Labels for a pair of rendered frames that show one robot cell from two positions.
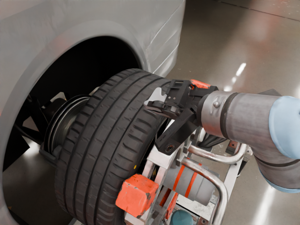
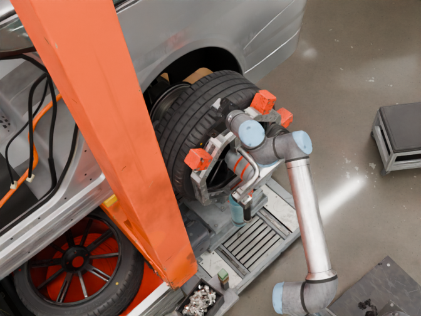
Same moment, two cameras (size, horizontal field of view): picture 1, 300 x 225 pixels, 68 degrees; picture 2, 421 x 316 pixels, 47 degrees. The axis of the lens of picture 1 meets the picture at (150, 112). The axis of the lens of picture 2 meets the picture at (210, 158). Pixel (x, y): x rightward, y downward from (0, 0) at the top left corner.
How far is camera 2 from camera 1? 1.52 m
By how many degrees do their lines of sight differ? 18
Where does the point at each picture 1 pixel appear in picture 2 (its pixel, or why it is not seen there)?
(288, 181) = (257, 159)
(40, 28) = (159, 54)
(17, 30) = (148, 58)
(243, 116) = (234, 125)
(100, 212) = (176, 167)
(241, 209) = (338, 233)
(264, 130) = (237, 131)
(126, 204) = (189, 162)
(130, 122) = (203, 115)
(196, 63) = (368, 35)
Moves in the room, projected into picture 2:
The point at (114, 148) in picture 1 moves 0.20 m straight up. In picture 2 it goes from (190, 129) to (184, 100)
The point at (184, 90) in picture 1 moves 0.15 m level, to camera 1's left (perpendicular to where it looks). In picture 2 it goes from (226, 105) to (191, 98)
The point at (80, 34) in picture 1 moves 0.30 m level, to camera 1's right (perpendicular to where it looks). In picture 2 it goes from (181, 51) to (248, 63)
